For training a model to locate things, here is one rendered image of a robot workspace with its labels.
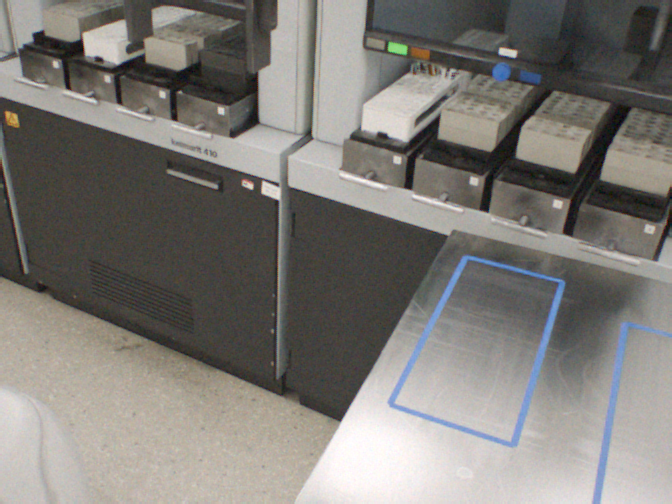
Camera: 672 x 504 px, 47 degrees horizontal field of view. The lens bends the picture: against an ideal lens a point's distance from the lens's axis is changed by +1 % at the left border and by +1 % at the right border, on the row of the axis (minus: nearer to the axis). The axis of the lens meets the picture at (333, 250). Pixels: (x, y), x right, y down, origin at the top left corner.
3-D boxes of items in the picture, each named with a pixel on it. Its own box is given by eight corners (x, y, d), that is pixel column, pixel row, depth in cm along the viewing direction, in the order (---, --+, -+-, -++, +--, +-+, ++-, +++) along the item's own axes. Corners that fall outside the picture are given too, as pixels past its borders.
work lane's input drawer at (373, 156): (462, 72, 205) (467, 38, 200) (512, 83, 200) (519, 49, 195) (329, 180, 150) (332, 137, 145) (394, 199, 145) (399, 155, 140)
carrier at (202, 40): (210, 62, 177) (209, 35, 174) (205, 64, 176) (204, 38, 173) (170, 51, 182) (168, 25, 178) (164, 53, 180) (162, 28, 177)
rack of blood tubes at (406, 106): (419, 89, 174) (422, 62, 171) (461, 99, 171) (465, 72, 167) (359, 135, 152) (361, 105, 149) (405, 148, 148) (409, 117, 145)
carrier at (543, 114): (591, 151, 147) (599, 122, 144) (588, 155, 145) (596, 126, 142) (531, 137, 151) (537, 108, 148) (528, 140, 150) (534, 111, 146)
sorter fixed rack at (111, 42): (167, 29, 201) (165, 5, 197) (199, 37, 197) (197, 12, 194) (84, 60, 178) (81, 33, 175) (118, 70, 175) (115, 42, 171)
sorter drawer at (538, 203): (577, 97, 194) (586, 62, 189) (635, 110, 188) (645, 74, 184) (479, 224, 139) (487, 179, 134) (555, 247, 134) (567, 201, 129)
